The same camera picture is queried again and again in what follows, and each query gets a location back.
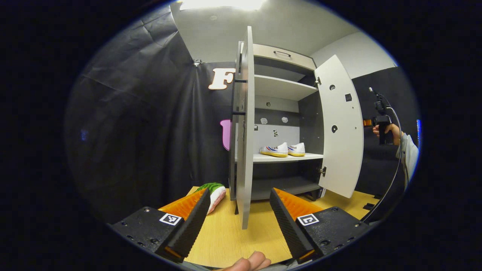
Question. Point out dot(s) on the white cabinet drawer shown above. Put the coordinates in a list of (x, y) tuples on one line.
[(263, 51)]

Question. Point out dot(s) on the white shoe cabinet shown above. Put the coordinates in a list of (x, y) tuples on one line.
[(282, 88)]

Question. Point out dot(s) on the black backdrop cloth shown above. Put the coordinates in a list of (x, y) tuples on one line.
[(143, 131)]

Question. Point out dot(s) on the watermelon slice toy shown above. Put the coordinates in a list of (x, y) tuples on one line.
[(217, 194)]

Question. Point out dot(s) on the white cabinet door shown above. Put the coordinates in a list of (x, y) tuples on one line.
[(246, 131), (340, 150)]

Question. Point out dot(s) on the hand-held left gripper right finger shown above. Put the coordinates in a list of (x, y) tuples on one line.
[(288, 226)]

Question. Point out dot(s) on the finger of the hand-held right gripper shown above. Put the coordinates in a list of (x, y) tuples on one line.
[(367, 122)]

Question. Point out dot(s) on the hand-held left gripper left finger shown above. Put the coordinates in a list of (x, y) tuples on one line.
[(192, 226)]

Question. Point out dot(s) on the white shoe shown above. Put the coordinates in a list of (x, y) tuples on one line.
[(275, 149), (297, 149)]

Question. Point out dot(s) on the ceiling light panel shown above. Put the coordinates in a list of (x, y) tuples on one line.
[(222, 3)]

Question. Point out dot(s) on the black table clamp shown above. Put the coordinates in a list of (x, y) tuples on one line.
[(369, 206)]

